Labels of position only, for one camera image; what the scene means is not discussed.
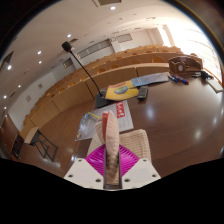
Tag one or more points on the black stapler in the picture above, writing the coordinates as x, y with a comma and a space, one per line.
204, 75

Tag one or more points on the small wooden folding desk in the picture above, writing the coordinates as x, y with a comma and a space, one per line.
31, 135

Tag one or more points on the black remote control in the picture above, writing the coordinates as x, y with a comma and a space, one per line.
142, 92

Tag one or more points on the beige waffle-weave towel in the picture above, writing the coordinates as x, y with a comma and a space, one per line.
111, 133

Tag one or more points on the blue marker pen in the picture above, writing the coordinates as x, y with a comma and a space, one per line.
173, 78

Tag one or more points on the grey printed poster sheet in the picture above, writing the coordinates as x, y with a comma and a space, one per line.
88, 128

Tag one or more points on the round ceiling lights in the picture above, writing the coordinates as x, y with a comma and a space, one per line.
69, 35

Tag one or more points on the yellow booklet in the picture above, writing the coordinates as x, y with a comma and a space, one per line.
121, 91

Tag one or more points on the white notepad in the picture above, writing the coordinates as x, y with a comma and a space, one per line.
215, 85

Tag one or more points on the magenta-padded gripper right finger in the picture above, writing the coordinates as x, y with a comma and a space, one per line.
140, 171

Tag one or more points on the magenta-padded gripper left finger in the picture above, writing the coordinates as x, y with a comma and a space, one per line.
83, 171

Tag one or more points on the brown wooden desk organizer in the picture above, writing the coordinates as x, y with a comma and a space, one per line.
185, 65

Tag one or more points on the ceiling air vent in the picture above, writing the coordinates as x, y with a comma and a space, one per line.
109, 2

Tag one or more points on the black gooseneck desk microphone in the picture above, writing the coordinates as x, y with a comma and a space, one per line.
104, 100

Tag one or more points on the rows of wooden auditorium seats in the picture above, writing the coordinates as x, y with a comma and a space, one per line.
70, 96

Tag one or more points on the yellow pen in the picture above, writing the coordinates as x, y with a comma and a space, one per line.
94, 115

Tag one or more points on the blue printed paper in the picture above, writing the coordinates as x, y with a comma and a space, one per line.
150, 79

